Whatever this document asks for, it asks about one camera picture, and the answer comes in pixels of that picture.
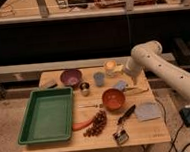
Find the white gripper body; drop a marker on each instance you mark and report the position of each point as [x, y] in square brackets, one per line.
[132, 69]

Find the orange bowl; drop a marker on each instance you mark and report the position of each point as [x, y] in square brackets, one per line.
[113, 99]

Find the grey block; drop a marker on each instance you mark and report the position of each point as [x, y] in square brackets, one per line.
[50, 84]

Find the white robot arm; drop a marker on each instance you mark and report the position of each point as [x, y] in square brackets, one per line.
[148, 56]

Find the black brush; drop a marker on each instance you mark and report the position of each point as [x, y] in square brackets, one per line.
[127, 114]

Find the yellow banana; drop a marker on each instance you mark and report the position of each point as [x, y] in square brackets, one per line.
[135, 90]

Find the small metal binder clip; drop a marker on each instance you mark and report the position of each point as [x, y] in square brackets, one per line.
[120, 136]

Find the blue sponge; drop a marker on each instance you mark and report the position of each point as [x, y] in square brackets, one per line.
[120, 85]

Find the grey cloth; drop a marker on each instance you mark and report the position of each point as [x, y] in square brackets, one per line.
[147, 111]

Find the blue cup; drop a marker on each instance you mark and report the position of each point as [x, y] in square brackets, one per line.
[99, 79]

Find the green plastic tray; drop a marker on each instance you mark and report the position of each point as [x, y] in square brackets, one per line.
[48, 117]

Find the wooden table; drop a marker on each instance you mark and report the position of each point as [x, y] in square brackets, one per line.
[140, 133]

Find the purple bowl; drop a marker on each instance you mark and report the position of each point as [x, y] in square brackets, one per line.
[71, 78]

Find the metal spoon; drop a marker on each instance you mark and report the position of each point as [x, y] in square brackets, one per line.
[97, 105]

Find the bunch of red grapes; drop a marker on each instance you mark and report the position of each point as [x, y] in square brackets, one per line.
[99, 123]

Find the small metal cup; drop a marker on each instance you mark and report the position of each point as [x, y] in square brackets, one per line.
[85, 90]

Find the glass candle jar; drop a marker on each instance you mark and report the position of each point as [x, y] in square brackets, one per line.
[109, 67]

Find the black remote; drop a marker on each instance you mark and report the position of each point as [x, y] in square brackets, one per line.
[61, 4]

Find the orange carrot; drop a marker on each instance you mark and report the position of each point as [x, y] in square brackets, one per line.
[82, 125]

